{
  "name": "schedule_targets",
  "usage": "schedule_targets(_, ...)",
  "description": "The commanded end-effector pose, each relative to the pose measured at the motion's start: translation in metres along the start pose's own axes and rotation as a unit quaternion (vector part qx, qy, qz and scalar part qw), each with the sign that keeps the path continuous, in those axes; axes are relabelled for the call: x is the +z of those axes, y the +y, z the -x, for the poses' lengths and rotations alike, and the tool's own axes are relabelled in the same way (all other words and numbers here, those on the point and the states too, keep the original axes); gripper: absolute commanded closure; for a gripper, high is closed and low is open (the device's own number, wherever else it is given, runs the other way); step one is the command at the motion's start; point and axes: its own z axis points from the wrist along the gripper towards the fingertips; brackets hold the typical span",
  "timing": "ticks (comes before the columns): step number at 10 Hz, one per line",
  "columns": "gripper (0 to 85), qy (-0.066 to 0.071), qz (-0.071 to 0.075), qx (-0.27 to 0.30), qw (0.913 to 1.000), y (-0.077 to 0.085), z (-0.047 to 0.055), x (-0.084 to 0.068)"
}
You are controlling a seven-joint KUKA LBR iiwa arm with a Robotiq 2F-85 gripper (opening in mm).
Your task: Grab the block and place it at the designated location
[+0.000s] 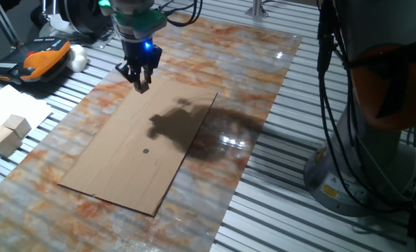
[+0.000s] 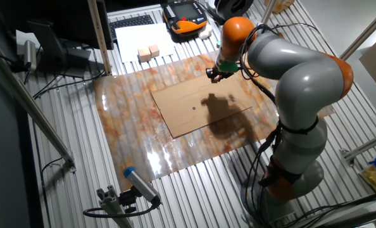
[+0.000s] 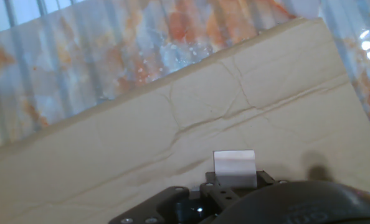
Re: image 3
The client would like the small wooden block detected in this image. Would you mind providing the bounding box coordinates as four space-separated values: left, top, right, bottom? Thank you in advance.
213 150 258 190

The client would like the orange marble patterned mat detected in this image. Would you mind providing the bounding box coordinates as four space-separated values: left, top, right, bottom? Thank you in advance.
0 0 370 153

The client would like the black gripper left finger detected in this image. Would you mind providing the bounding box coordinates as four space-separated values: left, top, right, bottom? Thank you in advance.
108 170 245 224

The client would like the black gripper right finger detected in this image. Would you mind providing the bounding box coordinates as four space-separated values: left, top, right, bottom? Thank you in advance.
255 170 289 187

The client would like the brown cardboard sheet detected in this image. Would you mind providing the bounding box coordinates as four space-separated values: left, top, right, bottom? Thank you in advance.
0 17 370 224

